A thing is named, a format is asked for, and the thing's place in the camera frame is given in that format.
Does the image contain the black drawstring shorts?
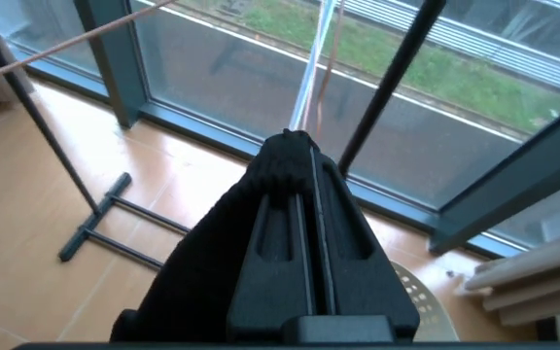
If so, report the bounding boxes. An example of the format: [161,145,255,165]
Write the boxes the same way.
[109,128,321,342]

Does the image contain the white laundry basket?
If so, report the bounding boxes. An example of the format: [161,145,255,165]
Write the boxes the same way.
[389,260,461,342]

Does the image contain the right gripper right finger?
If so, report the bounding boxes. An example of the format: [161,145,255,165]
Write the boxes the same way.
[308,140,421,341]

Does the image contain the window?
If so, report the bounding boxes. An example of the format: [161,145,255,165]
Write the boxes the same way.
[0,0,560,259]

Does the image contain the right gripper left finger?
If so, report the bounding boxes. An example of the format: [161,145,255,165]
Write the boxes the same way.
[226,192,316,341]

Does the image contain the black clothes rack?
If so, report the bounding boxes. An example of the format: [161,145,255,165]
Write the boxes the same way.
[0,0,449,272]

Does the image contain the beige curtain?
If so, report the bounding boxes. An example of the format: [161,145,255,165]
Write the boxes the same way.
[454,223,560,327]

